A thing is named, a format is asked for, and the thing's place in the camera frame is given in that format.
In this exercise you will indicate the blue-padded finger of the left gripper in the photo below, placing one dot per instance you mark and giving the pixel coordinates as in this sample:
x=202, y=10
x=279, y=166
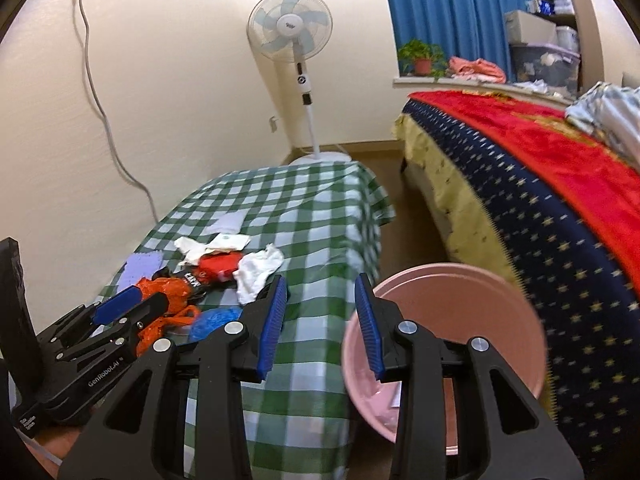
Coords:
x=113, y=309

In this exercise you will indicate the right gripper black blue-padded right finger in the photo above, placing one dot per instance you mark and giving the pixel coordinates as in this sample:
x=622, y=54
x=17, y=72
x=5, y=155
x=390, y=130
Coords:
x=464, y=413

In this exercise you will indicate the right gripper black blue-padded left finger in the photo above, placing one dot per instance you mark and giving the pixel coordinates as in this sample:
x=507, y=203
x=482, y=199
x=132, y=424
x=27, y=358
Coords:
x=138, y=432

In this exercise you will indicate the black red snack wrapper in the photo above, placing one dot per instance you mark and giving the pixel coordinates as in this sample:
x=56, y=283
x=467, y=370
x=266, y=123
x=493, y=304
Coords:
x=196, y=286

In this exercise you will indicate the blue plastic bag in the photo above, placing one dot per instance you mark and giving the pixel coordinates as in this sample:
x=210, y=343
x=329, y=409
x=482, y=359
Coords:
x=210, y=320

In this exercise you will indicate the white paper sheet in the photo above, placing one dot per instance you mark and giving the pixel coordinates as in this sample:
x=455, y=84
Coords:
x=253, y=271

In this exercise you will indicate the pink plastic trash bin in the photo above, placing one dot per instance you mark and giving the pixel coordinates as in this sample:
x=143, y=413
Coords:
x=455, y=302

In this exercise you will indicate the lavender textured cloth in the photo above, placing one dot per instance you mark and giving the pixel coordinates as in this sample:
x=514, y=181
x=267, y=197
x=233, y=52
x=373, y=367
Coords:
x=139, y=265

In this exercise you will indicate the white tissue wrapper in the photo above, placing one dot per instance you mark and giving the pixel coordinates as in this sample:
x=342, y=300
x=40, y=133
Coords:
x=193, y=251

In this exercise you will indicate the red snack packet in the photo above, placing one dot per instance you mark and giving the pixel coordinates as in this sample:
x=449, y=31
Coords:
x=217, y=268

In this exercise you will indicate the white textured cloth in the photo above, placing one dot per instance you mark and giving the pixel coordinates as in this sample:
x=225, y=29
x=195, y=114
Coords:
x=229, y=223

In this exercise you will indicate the navy star-patterned bedsheet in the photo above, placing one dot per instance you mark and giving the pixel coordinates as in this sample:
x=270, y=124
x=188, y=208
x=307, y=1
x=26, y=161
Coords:
x=587, y=305

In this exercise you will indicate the yellow bed skirt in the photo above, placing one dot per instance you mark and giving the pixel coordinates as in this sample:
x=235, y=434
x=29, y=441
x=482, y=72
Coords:
x=463, y=222

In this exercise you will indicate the green white checkered tablecloth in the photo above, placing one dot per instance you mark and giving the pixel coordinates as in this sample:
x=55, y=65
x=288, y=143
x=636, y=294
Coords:
x=326, y=219

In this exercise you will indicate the red floral blanket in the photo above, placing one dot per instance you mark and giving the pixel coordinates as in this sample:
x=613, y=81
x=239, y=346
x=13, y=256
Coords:
x=601, y=188

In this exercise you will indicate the white standing fan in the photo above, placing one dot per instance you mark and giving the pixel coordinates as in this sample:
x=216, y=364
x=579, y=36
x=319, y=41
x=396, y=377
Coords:
x=293, y=31

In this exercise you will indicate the blue white plaid quilt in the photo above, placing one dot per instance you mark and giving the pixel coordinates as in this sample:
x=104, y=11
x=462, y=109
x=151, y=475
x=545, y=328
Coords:
x=610, y=115

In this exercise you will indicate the pink folded clothes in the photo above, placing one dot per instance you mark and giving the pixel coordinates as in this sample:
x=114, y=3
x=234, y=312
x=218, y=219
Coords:
x=479, y=70

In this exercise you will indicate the clear storage bin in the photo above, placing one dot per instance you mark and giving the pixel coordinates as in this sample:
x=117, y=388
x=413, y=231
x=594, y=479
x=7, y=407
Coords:
x=556, y=66

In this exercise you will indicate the potted green plant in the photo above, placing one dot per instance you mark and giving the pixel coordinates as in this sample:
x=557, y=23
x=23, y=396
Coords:
x=417, y=58

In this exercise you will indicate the white cardboard box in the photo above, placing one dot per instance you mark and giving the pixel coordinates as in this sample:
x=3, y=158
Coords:
x=526, y=28

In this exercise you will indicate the blue curtain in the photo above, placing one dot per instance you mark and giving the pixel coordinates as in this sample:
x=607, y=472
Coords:
x=468, y=29

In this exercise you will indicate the wooden bookshelf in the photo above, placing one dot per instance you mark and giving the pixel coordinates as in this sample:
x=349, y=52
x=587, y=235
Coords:
x=585, y=21

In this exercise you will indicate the white wall socket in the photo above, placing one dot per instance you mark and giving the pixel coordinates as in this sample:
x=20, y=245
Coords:
x=273, y=124

